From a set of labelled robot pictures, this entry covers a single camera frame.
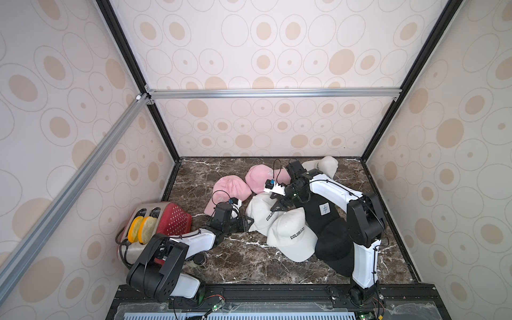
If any white colorado cap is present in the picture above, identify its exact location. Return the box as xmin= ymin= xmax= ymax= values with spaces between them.
xmin=267 ymin=207 xmax=317 ymax=262
xmin=246 ymin=193 xmax=284 ymax=236

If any pink baseball cap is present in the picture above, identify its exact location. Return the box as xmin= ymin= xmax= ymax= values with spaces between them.
xmin=204 ymin=175 xmax=252 ymax=216
xmin=245 ymin=165 xmax=291 ymax=194

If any white Colorado cap front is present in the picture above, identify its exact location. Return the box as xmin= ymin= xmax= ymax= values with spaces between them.
xmin=267 ymin=207 xmax=317 ymax=262

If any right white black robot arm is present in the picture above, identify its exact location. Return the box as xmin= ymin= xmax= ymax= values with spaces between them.
xmin=264 ymin=160 xmax=385 ymax=307

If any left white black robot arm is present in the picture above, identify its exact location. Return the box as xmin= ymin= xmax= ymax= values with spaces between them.
xmin=126 ymin=198 xmax=254 ymax=305

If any black cap with white patch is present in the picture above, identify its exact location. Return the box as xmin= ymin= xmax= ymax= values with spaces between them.
xmin=294 ymin=193 xmax=341 ymax=236

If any black cap front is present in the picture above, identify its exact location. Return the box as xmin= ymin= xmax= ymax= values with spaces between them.
xmin=315 ymin=217 xmax=354 ymax=278

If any right yellow toast slice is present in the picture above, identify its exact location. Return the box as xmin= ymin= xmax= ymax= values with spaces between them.
xmin=137 ymin=216 xmax=157 ymax=244

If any yellow toast slice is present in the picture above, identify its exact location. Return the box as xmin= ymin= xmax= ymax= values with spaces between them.
xmin=127 ymin=216 xmax=144 ymax=243
xmin=137 ymin=216 xmax=157 ymax=244

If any red silver toaster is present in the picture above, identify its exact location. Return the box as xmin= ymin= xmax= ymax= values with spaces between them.
xmin=117 ymin=202 xmax=192 ymax=267

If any small circuit board with led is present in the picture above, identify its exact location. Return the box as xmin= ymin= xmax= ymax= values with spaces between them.
xmin=203 ymin=295 xmax=226 ymax=319

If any left yellow toast slice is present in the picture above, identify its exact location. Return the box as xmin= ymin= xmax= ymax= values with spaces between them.
xmin=127 ymin=216 xmax=144 ymax=243

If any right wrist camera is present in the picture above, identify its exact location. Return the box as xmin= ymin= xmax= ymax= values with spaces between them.
xmin=263 ymin=179 xmax=286 ymax=196

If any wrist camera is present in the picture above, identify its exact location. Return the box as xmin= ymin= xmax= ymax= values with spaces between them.
xmin=228 ymin=197 xmax=242 ymax=219
xmin=263 ymin=179 xmax=286 ymax=196

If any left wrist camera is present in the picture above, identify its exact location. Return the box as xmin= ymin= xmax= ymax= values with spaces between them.
xmin=228 ymin=197 xmax=242 ymax=219

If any black toaster power cable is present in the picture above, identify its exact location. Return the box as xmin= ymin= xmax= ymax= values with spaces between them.
xmin=115 ymin=226 xmax=137 ymax=273

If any horizontal aluminium rail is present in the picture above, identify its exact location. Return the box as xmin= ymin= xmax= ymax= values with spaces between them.
xmin=145 ymin=87 xmax=402 ymax=102

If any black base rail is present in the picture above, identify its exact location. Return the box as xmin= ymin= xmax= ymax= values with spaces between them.
xmin=107 ymin=283 xmax=450 ymax=319

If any left diagonal aluminium rail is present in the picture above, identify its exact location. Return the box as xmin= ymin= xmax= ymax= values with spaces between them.
xmin=1 ymin=93 xmax=150 ymax=303

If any black right frame post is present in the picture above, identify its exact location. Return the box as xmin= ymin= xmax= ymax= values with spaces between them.
xmin=361 ymin=0 xmax=463 ymax=163

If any black frame post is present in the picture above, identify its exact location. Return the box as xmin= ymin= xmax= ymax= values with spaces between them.
xmin=361 ymin=0 xmax=463 ymax=163
xmin=95 ymin=0 xmax=181 ymax=162

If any black left frame post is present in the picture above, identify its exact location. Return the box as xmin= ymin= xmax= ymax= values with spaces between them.
xmin=95 ymin=0 xmax=181 ymax=162

